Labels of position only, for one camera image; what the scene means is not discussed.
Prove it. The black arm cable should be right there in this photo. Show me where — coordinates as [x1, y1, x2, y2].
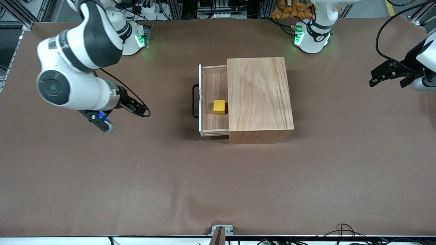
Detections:
[94, 67, 151, 118]
[375, 0, 436, 69]

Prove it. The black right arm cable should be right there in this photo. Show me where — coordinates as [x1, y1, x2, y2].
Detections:
[94, 67, 151, 118]

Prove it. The black metal drawer handle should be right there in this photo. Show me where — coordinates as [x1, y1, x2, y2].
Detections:
[192, 84, 201, 119]

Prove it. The wooden drawer cabinet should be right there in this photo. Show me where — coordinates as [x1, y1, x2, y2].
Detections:
[227, 57, 295, 145]

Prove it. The black cable bundle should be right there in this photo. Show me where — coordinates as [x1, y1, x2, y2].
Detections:
[322, 223, 424, 245]

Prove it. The grey background equipment rack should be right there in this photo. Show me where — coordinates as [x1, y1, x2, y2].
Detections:
[195, 0, 252, 20]

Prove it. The brown table mat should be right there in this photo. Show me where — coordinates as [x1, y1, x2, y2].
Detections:
[0, 15, 436, 238]

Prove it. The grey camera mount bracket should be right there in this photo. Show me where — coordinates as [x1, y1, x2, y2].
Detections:
[211, 225, 235, 245]

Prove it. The white power strip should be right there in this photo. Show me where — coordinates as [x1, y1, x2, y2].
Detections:
[131, 0, 161, 15]

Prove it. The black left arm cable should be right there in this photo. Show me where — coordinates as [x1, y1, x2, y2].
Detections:
[375, 0, 436, 69]

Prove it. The wooden drawer with white front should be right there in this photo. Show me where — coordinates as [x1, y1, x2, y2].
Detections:
[199, 64, 230, 137]

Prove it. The aluminium frame beam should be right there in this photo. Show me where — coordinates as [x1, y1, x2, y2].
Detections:
[408, 0, 436, 27]
[0, 0, 65, 32]

